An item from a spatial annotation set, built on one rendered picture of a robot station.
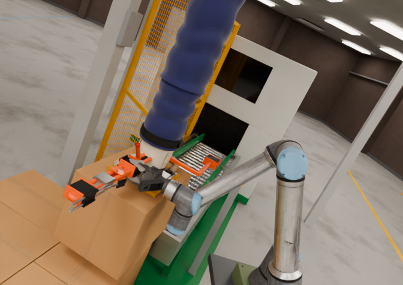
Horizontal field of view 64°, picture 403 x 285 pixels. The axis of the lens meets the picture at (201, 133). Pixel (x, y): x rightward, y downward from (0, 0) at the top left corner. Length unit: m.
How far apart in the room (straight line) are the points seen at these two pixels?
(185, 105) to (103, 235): 0.73
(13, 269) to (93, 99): 1.67
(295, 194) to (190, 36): 0.81
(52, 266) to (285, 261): 1.14
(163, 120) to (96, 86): 1.53
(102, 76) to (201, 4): 1.67
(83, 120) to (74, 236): 1.58
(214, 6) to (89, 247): 1.26
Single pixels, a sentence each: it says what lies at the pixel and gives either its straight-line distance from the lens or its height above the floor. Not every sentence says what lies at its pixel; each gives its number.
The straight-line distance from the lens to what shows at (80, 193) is 1.22.
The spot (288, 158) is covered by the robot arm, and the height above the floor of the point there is 1.58.
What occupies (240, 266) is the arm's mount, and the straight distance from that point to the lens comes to 1.94.
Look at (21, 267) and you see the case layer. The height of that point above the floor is 0.54.
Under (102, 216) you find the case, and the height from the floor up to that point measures 0.93.
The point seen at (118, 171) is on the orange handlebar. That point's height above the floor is 1.21.
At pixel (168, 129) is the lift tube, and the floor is 1.39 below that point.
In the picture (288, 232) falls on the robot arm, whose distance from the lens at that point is 1.46.
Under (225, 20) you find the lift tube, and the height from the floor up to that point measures 1.95.
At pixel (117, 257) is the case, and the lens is 1.68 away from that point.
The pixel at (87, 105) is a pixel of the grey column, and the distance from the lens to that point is 3.11.
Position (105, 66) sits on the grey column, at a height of 1.25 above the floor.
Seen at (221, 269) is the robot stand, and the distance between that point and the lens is 1.98.
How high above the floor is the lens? 1.89
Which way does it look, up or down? 17 degrees down
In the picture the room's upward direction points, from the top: 25 degrees clockwise
